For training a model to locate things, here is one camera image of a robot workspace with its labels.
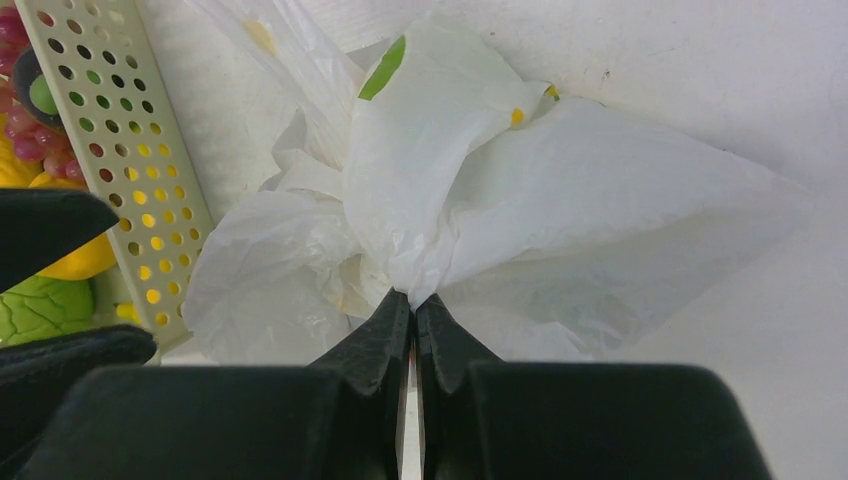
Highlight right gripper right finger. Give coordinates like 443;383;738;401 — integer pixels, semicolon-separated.
415;296;770;479

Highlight fake dark mangosteen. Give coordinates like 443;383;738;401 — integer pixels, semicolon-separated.
11;48;64;132

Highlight white plastic bag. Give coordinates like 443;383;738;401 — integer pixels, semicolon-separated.
182;1;809;364

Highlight fake yellow banana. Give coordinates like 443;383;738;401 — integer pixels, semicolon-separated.
115;302;142;326

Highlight fake green custard apple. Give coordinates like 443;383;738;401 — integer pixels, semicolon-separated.
1;276;95;348

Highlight fake yellow mango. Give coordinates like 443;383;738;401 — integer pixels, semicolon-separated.
0;114;43;188

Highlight beige perforated plastic basket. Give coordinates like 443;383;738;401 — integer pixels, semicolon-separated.
17;0;213;354

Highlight fake red grapes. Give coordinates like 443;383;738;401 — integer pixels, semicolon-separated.
1;6;87;187

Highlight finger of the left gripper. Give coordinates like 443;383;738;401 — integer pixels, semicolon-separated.
1;188;119;291
1;325;157;479

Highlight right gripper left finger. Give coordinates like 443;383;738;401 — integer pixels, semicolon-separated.
14;291;410;479

